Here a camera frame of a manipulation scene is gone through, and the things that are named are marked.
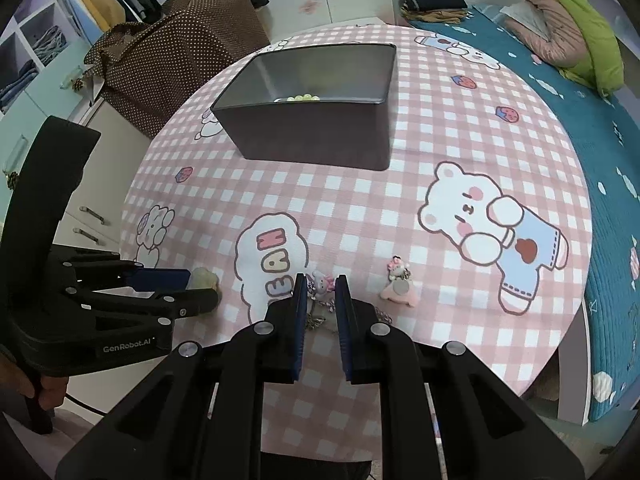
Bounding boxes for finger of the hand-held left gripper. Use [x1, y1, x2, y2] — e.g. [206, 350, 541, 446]
[47, 246, 193, 295]
[62, 282, 221, 333]

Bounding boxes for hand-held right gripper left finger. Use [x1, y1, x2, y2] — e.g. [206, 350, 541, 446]
[55, 272, 308, 480]

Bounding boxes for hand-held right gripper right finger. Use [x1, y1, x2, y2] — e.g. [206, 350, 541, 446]
[334, 274, 586, 480]

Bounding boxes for pale jade pendant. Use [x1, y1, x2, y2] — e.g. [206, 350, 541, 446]
[187, 267, 221, 291]

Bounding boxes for person's left hand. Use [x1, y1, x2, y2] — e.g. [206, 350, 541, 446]
[0, 347, 68, 413]

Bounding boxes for lilac open wardrobe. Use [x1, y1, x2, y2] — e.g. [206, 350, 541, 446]
[0, 0, 166, 261]

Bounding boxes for pink checked bear tablecloth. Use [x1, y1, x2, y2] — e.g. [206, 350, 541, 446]
[120, 22, 593, 463]

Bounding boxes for folded dark blue clothes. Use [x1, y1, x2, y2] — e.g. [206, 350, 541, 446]
[0, 60, 38, 103]

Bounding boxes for folded blue white clothes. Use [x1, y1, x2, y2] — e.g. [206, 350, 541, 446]
[30, 27, 68, 63]

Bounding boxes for brown dotted cloth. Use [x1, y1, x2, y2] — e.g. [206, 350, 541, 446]
[82, 0, 273, 141]

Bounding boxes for teal candy print mattress cover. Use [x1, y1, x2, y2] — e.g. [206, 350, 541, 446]
[407, 2, 640, 423]

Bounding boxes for tan folded garment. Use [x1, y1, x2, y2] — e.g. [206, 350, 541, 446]
[407, 6, 471, 26]

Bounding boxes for white pillow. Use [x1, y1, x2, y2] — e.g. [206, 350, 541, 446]
[497, 2, 551, 26]

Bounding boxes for pink and green folded quilt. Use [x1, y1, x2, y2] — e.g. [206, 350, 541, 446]
[505, 0, 626, 98]

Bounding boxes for pink charm keychain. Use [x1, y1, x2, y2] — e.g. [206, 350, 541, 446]
[380, 256, 421, 307]

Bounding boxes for black cable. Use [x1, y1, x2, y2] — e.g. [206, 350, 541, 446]
[64, 394, 108, 417]

